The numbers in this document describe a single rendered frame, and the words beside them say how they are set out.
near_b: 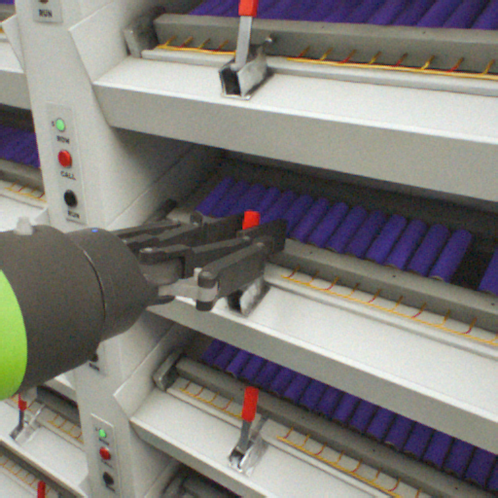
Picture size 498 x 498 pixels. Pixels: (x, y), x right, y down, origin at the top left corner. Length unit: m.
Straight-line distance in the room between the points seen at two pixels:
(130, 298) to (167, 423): 0.37
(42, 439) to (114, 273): 0.69
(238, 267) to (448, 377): 0.18
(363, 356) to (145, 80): 0.30
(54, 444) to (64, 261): 0.70
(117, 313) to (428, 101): 0.25
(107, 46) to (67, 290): 0.31
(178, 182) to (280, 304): 0.21
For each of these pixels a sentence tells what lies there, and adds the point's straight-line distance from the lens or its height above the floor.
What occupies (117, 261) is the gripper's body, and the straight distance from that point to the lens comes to 0.38.
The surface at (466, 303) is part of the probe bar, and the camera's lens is 0.51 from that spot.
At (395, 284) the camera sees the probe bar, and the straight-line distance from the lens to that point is 0.53.
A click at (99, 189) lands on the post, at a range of 0.62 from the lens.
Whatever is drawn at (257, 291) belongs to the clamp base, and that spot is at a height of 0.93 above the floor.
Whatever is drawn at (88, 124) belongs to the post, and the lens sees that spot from 0.61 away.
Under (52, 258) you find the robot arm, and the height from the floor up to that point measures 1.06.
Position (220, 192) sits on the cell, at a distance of 0.68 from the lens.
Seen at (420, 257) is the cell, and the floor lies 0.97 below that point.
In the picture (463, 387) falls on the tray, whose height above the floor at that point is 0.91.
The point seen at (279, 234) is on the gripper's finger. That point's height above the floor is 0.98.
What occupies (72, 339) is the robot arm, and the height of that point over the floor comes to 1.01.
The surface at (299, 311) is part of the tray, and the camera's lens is 0.55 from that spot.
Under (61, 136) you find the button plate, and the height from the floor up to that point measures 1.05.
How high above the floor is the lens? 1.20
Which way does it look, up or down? 26 degrees down
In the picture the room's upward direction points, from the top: straight up
